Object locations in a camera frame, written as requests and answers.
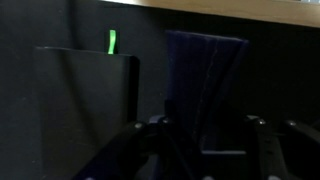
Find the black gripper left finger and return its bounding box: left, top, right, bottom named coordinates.
left=71, top=99, right=201, bottom=180

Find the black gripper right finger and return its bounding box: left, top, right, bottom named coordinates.
left=244, top=114, right=320, bottom=180

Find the navy blue object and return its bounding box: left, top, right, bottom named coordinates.
left=164, top=29, right=251, bottom=152

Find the black desk mat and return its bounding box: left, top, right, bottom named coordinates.
left=0, top=0, right=320, bottom=180

